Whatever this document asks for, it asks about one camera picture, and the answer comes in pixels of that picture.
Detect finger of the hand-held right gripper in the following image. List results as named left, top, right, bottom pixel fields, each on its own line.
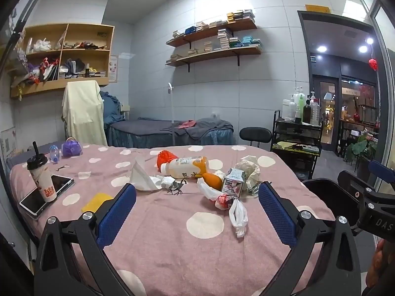
left=337, top=170, right=376, bottom=204
left=368, top=160, right=395, bottom=189

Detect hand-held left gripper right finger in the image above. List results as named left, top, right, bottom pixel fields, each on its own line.
left=256, top=182, right=361, bottom=296

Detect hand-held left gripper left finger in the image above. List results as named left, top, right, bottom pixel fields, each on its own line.
left=33, top=183, right=145, bottom=296

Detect plastic bottle with orange drink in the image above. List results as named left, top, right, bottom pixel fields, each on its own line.
left=159, top=156, right=209, bottom=180

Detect person's right hand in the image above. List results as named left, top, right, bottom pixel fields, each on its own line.
left=366, top=240, right=395, bottom=288

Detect yellow card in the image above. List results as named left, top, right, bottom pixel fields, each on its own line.
left=81, top=193, right=115, bottom=214

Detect potted green plant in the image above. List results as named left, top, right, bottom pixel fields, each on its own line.
left=344, top=131, right=377, bottom=164

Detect knotted white plastic bag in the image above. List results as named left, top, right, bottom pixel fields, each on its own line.
left=228, top=198, right=249, bottom=238

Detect white flat tissue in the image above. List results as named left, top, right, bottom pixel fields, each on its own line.
left=129, top=156, right=162, bottom=191

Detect small drink carton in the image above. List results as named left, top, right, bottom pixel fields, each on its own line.
left=221, top=168, right=247, bottom=198

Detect red snack wrapper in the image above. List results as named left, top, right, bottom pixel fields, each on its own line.
left=214, top=193, right=237, bottom=212

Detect large crumpled white tissue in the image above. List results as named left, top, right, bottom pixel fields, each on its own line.
left=236, top=155, right=262, bottom=188

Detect small crumpled white paper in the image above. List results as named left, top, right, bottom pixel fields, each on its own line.
left=151, top=174, right=177, bottom=191

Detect tablet with white case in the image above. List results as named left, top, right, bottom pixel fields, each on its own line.
left=19, top=174, right=75, bottom=219

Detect pink polka dot blanket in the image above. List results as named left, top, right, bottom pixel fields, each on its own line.
left=9, top=143, right=337, bottom=296

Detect yellow paper sheets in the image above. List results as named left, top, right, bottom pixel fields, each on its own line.
left=276, top=141, right=320, bottom=153

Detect orange fruit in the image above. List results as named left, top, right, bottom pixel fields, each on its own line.
left=202, top=173, right=223, bottom=191

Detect red foam fruit net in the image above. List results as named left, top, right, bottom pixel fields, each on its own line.
left=156, top=150, right=179, bottom=172

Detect white plastic wrapper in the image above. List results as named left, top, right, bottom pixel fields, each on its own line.
left=197, top=180, right=223, bottom=205

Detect milk tea cup with straw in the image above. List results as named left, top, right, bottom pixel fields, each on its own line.
left=26, top=141, right=58, bottom=203

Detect black round chair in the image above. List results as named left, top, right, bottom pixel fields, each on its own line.
left=239, top=127, right=273, bottom=152

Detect black trolley cart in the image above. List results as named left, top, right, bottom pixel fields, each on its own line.
left=271, top=109, right=323, bottom=179

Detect massage bed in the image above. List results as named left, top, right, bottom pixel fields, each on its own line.
left=106, top=118, right=234, bottom=146

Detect group of toiletry bottles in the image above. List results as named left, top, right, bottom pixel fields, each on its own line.
left=282, top=86, right=322, bottom=126

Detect blue cloth pile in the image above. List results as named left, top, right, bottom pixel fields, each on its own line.
left=99, top=91, right=126, bottom=130

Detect pale yellow cloth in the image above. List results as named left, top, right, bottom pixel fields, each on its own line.
left=62, top=80, right=108, bottom=146

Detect grey blanket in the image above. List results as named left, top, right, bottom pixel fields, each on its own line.
left=174, top=119, right=234, bottom=141

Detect white lamp stand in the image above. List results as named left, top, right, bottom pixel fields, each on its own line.
left=167, top=82, right=177, bottom=145

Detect yellow sign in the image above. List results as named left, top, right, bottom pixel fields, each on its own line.
left=305, top=4, right=333, bottom=14

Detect stacks of small boxes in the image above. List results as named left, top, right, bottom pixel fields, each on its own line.
left=171, top=10, right=257, bottom=39

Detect colourful wall poster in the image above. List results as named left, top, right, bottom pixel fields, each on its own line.
left=0, top=128, right=19, bottom=158

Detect dark door frame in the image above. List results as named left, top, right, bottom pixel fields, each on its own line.
left=297, top=10, right=386, bottom=161

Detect wooden wall cabinet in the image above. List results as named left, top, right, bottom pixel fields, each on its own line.
left=9, top=23, right=115, bottom=99

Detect small wall poster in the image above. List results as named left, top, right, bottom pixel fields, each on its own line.
left=109, top=55, right=119, bottom=83

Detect wooden wall shelf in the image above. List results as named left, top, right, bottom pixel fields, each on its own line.
left=166, top=17, right=257, bottom=47
left=165, top=46, right=263, bottom=73

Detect wall shelves with books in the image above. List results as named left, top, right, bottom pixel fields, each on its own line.
left=168, top=28, right=263, bottom=64

